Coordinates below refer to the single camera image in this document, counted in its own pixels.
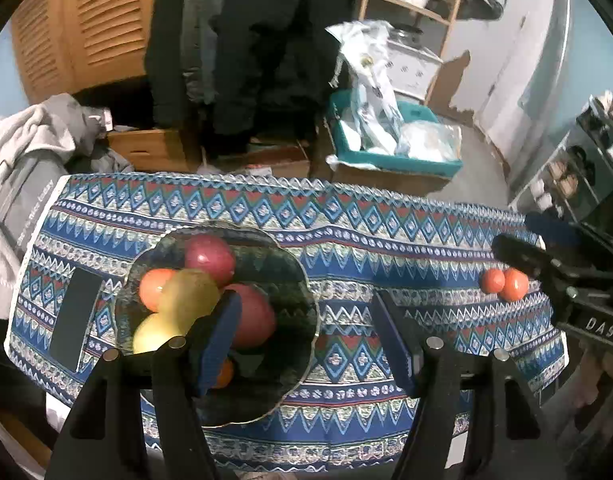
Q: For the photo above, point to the brown cardboard box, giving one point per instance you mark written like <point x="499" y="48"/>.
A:
<point x="151" y="150"/>

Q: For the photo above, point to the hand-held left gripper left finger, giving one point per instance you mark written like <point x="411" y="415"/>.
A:
<point x="221" y="340"/>

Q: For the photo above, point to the small orange tangerine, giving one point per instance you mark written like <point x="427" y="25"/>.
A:
<point x="225" y="375"/>
<point x="491" y="280"/>
<point x="516" y="285"/>

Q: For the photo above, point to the metal shoe rack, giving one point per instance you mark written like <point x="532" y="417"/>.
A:
<point x="576" y="170"/>

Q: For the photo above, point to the grey bag with white print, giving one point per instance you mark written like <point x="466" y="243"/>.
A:
<point x="26" y="185"/>

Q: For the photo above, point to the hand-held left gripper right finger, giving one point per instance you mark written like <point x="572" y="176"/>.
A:
<point x="394" y="345"/>

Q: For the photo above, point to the flat cardboard box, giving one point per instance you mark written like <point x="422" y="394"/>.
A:
<point x="266" y="157"/>

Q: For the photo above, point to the wooden louvred cabinet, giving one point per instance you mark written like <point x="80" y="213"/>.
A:
<point x="101" y="20"/>

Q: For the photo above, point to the small dark red apple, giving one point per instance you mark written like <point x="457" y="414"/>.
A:
<point x="210" y="259"/>

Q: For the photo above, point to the orange persimmon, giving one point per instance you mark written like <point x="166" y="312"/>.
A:
<point x="154" y="290"/>

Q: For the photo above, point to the blue patterned tablecloth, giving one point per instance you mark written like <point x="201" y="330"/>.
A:
<point x="386" y="225"/>

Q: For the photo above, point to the black hanging jacket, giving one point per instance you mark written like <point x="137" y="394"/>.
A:
<point x="166" y="35"/>

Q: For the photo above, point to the yellow-green apple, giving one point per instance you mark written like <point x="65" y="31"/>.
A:
<point x="154" y="335"/>

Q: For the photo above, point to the white printed storage box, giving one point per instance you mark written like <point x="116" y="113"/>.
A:
<point x="411" y="67"/>

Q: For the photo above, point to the clear plastic bag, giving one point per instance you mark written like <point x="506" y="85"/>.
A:
<point x="429" y="140"/>

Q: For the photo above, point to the scalloped glass plate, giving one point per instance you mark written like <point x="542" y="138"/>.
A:
<point x="281" y="280"/>

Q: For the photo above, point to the grey hanging jacket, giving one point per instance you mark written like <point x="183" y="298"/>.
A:
<point x="199" y="25"/>

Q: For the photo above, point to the white printed plastic bag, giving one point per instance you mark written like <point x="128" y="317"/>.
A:
<point x="371" y="85"/>

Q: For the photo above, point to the large red apple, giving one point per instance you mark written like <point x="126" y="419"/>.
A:
<point x="254" y="315"/>

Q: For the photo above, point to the teal plastic basket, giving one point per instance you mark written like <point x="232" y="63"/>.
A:
<point x="386" y="160"/>

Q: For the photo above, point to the wooden shelf rack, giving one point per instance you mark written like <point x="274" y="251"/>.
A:
<point x="411" y="7"/>

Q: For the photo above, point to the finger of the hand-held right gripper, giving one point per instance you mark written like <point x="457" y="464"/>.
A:
<point x="551" y="228"/>
<point x="521" y="255"/>

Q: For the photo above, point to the black smartphone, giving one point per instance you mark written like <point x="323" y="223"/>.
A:
<point x="76" y="320"/>

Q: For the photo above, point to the dark green hanging coat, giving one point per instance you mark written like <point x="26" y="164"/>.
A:
<point x="276" y="35"/>

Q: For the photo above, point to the light grey hoodie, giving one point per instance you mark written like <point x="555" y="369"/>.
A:
<point x="26" y="130"/>

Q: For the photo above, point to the large yellow pear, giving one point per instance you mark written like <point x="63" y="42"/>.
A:
<point x="186" y="300"/>

